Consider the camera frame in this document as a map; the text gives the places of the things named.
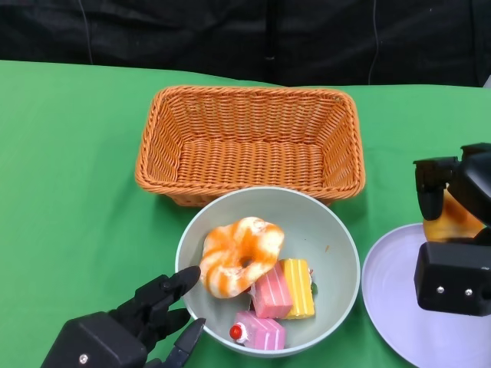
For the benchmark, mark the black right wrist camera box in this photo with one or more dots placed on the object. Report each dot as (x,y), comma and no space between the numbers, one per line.
(449,276)

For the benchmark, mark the yellow cake slice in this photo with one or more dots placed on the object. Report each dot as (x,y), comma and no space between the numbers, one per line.
(301,287)

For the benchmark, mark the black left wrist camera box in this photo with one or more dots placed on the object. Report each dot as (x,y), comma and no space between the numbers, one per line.
(96,341)

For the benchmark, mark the pale green bowl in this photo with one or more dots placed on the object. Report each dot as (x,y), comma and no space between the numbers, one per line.
(318,230)

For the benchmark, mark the lavender plate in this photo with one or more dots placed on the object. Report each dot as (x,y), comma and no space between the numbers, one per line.
(391,287)

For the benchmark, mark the orange wicker basket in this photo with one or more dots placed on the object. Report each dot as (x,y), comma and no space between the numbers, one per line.
(249,165)

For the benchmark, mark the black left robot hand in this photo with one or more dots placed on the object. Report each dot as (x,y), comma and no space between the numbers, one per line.
(153,306)

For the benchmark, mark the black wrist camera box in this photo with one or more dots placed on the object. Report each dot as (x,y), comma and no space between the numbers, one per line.
(449,276)
(96,341)

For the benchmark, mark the black backdrop curtain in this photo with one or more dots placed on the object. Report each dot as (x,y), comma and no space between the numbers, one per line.
(192,30)

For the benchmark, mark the white panel corner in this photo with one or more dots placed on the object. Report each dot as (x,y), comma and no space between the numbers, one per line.
(488,81)

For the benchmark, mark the salmon pink cake slice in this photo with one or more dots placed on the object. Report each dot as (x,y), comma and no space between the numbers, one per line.
(270,295)

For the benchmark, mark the orange striped croissant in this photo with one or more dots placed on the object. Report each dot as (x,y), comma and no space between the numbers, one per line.
(456,218)
(230,245)

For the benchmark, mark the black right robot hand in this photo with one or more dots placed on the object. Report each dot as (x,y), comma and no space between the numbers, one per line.
(475,172)

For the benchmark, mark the magenta cake slice with cherry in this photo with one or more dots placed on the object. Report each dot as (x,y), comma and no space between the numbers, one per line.
(264,333)

